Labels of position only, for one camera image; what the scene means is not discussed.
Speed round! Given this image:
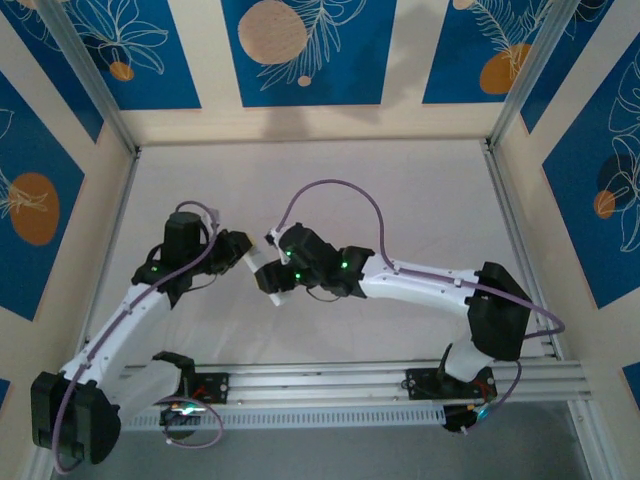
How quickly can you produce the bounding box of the white remote control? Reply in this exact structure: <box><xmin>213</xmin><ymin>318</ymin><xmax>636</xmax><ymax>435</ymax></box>
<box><xmin>243</xmin><ymin>247</ymin><xmax>291</xmax><ymax>308</ymax></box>

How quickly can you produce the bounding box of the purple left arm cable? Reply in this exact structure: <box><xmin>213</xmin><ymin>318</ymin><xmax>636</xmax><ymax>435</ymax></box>
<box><xmin>52</xmin><ymin>200</ymin><xmax>225</xmax><ymax>475</ymax></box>

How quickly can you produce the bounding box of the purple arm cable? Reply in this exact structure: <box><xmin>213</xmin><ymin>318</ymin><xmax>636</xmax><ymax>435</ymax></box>
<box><xmin>52</xmin><ymin>200</ymin><xmax>225</xmax><ymax>475</ymax></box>
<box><xmin>279</xmin><ymin>178</ymin><xmax>567</xmax><ymax>436</ymax></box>

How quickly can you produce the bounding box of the thin black right gripper cable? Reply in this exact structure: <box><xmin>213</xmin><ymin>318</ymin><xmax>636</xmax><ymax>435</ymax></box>
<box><xmin>303</xmin><ymin>286</ymin><xmax>342</xmax><ymax>305</ymax></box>

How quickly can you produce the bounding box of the aluminium table side rail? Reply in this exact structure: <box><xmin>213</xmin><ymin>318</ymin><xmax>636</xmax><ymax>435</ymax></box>
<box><xmin>480</xmin><ymin>139</ymin><xmax>560</xmax><ymax>361</ymax></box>
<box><xmin>74</xmin><ymin>149</ymin><xmax>142</xmax><ymax>351</ymax></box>

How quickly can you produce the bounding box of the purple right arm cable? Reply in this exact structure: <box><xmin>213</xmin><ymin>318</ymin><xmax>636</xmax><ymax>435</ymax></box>
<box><xmin>279</xmin><ymin>178</ymin><xmax>567</xmax><ymax>436</ymax></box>

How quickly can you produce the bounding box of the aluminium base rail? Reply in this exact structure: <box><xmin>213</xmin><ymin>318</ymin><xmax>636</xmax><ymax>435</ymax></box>
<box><xmin>122</xmin><ymin>352</ymin><xmax>590</xmax><ymax>406</ymax></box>

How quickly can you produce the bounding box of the grey slotted cable duct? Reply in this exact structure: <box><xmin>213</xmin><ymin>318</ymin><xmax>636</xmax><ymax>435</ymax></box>
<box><xmin>119</xmin><ymin>404</ymin><xmax>447</xmax><ymax>432</ymax></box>

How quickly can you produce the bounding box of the aluminium frame post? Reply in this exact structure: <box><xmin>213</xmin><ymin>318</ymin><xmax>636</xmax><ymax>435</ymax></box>
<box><xmin>37</xmin><ymin>0</ymin><xmax>141</xmax><ymax>157</ymax></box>
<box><xmin>487</xmin><ymin>0</ymin><xmax>576</xmax><ymax>151</ymax></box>

